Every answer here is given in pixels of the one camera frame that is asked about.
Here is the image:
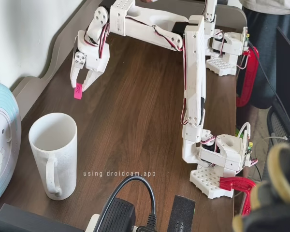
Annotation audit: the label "white power cable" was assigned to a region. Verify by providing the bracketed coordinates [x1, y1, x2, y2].
[236, 122, 252, 138]

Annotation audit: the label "white leader arm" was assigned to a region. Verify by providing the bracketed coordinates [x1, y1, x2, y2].
[203, 0, 251, 77]

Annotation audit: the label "dark blue trousers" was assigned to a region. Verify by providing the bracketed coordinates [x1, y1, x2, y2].
[245, 9, 290, 109]

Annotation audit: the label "black power adapter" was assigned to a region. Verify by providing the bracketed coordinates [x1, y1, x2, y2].
[99, 197, 136, 232]

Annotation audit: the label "black plug connector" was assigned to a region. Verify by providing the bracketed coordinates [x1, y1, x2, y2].
[173, 220, 185, 232]

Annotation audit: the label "flat black box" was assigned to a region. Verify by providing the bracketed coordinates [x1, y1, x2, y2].
[0, 203, 86, 232]

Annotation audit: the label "thick black cable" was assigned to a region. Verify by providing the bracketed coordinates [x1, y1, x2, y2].
[105, 175, 158, 232]

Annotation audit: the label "thin black cable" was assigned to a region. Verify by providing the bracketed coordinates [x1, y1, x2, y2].
[247, 41, 278, 100]

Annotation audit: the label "thin grey cable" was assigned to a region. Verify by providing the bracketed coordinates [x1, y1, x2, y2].
[268, 134, 290, 141]

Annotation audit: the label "red table clamp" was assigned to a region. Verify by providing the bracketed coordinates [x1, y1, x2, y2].
[219, 176, 257, 217]
[235, 45, 260, 108]

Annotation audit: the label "grey shirt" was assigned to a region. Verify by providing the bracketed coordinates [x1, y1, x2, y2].
[239, 0, 290, 15]

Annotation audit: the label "black foam block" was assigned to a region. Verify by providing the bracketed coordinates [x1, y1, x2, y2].
[168, 194, 197, 232]

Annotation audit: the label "tall white mug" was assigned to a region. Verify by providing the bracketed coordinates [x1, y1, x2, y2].
[28, 112, 78, 201]

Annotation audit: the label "small pink block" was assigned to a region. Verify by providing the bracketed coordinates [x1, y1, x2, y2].
[73, 82, 84, 100]

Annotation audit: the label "round blue white cable reel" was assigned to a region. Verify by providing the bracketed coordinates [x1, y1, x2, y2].
[0, 81, 22, 206]

